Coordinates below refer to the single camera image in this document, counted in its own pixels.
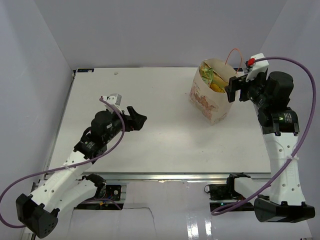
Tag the aluminium table frame rail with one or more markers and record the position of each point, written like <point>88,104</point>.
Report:
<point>176,141</point>

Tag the brown chips bag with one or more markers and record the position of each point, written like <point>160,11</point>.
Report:
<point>221,72</point>

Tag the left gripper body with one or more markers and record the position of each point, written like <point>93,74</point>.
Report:
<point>117,127</point>

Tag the yellow snack packet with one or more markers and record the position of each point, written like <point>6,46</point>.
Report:
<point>216,88</point>

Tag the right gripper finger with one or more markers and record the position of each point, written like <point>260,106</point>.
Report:
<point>231,93</point>
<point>235,80</point>

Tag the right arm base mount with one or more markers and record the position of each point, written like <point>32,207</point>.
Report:
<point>237,188</point>

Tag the light green snack packet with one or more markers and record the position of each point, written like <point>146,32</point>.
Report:
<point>206,72</point>

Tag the beige paper bag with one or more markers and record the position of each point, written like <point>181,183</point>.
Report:
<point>214,106</point>

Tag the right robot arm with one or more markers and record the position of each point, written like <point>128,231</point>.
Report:
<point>286,202</point>

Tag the blue label sticker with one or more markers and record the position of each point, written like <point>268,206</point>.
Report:
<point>85,70</point>

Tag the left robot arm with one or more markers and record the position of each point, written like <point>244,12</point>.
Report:
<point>67,188</point>

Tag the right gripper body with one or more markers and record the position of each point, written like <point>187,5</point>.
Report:
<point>253,90</point>

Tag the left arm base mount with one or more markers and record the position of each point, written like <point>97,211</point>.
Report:
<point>107,193</point>

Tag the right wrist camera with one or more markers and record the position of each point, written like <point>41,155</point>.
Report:
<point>255,66</point>

